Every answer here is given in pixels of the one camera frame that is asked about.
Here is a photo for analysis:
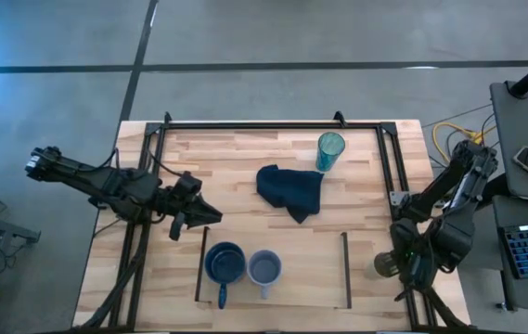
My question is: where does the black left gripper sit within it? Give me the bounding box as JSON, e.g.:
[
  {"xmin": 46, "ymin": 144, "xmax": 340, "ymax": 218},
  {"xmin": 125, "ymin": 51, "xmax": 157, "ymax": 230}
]
[{"xmin": 154, "ymin": 184, "xmax": 225, "ymax": 242}]

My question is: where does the dark blue mug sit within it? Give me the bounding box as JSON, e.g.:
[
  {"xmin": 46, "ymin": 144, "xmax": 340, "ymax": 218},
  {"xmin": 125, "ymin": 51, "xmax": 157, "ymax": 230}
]
[{"xmin": 203, "ymin": 240, "xmax": 248, "ymax": 311}]

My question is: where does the grey mug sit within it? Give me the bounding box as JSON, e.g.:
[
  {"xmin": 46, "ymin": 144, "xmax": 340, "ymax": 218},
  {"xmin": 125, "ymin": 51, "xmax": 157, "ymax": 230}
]
[{"xmin": 246, "ymin": 249, "xmax": 284, "ymax": 301}]

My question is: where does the teal faceted tumbler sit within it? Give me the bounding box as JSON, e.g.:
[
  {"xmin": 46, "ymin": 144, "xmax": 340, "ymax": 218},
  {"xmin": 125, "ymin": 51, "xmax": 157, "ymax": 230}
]
[{"xmin": 315, "ymin": 131, "xmax": 347, "ymax": 173}]

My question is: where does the dark blue cloth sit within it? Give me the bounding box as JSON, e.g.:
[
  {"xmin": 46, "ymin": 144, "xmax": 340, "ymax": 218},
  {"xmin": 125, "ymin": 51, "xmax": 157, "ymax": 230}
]
[{"xmin": 255, "ymin": 163, "xmax": 327, "ymax": 225}]

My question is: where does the grey side desk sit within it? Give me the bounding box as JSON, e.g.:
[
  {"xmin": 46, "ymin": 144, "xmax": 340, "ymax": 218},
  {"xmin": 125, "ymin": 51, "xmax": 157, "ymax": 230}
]
[{"xmin": 489, "ymin": 80, "xmax": 528, "ymax": 313}]

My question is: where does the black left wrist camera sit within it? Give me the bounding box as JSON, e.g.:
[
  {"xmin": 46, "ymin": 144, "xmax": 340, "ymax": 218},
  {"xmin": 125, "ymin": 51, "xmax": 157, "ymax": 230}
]
[{"xmin": 176, "ymin": 171, "xmax": 203, "ymax": 193}]

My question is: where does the black cable bundle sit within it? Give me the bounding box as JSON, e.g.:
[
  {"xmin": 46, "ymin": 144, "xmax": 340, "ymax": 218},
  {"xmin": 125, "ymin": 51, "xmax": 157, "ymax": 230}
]
[{"xmin": 80, "ymin": 221, "xmax": 151, "ymax": 329}]

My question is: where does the black table frame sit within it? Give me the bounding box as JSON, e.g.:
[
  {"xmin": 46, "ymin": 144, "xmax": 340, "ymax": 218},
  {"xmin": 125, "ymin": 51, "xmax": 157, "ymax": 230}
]
[{"xmin": 105, "ymin": 109, "xmax": 459, "ymax": 331}]

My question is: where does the yellow cable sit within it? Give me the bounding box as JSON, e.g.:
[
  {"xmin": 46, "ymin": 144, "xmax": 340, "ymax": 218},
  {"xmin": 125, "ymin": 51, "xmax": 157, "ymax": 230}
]
[{"xmin": 431, "ymin": 121, "xmax": 497, "ymax": 164}]

